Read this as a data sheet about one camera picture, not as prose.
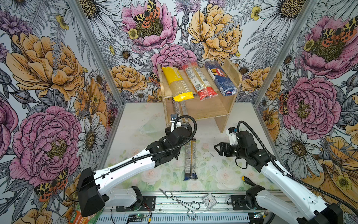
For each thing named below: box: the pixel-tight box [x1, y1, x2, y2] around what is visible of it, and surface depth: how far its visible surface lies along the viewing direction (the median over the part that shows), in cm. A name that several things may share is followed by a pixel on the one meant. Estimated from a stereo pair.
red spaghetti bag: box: [181, 62, 219, 101], surface depth 70 cm
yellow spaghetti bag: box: [161, 66, 194, 102], surface depth 68 cm
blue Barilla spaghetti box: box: [204, 60, 238, 97], surface depth 70 cm
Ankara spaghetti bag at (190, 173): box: [183, 141, 199, 181], surface depth 87 cm
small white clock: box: [201, 192, 218, 211], surface depth 75 cm
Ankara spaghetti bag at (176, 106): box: [172, 98, 182, 117], surface depth 87 cm
